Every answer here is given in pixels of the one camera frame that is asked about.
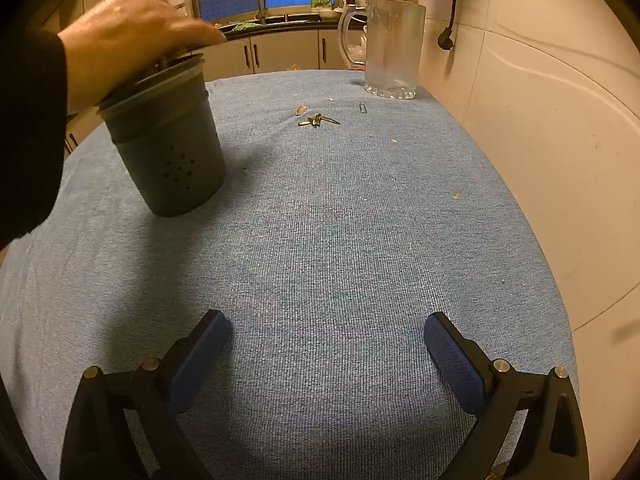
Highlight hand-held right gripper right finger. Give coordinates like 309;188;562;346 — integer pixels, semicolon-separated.
424;311;591;480

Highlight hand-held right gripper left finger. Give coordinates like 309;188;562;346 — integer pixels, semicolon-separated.
60;309;232;480

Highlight grey perforated utensil holder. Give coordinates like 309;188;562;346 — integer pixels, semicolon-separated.
95;52;227;217

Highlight person's left hand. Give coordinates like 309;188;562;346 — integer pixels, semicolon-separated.
57;0;228;113

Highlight blue tablecloth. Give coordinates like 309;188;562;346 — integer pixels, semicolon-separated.
0;69;581;480

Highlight pile of brass screws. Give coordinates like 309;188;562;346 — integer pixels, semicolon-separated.
298;113;341;129

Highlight cream lower kitchen cabinets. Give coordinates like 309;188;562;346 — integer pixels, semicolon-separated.
200;27;351;75

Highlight clear glass mug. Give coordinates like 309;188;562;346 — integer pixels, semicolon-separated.
364;0;427;101

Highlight black kitchen countertop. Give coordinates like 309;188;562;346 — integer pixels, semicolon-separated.
215;12;346;36

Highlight chrome kitchen faucet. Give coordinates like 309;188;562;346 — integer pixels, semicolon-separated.
234;0;267;26

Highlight black power cable with plug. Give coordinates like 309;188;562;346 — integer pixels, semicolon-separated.
438;0;463;53

